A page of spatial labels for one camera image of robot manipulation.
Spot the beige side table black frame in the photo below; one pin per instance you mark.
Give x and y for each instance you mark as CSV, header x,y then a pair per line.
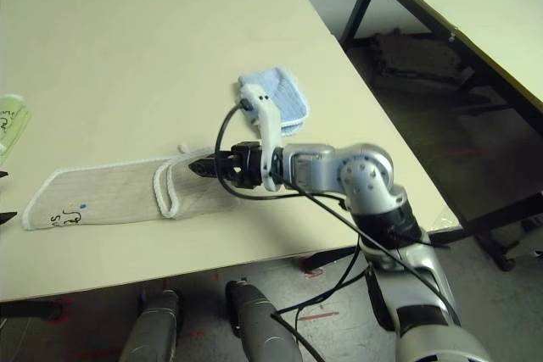
x,y
488,6

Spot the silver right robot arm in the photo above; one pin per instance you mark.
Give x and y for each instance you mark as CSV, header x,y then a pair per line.
x,y
365,175

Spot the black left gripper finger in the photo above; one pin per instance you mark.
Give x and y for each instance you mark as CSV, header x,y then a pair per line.
x,y
3,174
6,216

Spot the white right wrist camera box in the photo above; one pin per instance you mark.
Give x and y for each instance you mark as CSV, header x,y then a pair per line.
x,y
269,133

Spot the black table foot bar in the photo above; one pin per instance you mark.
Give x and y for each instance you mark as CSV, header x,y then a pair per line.
x,y
331,259
29,310

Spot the green folded towel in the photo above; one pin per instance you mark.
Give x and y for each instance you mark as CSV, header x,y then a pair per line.
x,y
10,124

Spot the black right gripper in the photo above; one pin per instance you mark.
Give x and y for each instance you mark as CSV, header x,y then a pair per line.
x,y
244,165

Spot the blue folded towel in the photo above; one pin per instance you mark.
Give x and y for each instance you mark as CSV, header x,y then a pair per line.
x,y
288,99

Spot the grey robot left leg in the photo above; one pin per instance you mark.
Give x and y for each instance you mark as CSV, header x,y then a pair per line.
x,y
150,332

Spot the beige towel white trim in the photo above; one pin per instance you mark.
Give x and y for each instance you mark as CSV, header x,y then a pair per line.
x,y
106,192

